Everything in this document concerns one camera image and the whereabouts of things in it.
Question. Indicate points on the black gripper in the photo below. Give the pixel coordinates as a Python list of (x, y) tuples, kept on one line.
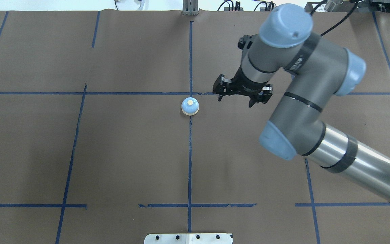
[(245, 87)]

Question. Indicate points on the light blue call bell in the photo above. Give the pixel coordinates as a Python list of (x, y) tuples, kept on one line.
[(190, 106)]

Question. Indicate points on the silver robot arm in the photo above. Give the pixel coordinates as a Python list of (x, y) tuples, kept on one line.
[(321, 69)]

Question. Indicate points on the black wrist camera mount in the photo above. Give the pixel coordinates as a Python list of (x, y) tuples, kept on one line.
[(246, 41)]

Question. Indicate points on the aluminium frame post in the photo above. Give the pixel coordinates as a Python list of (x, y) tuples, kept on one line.
[(190, 7)]

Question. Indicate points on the white camera mast with base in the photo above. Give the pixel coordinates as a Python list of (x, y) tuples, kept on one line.
[(189, 238)]

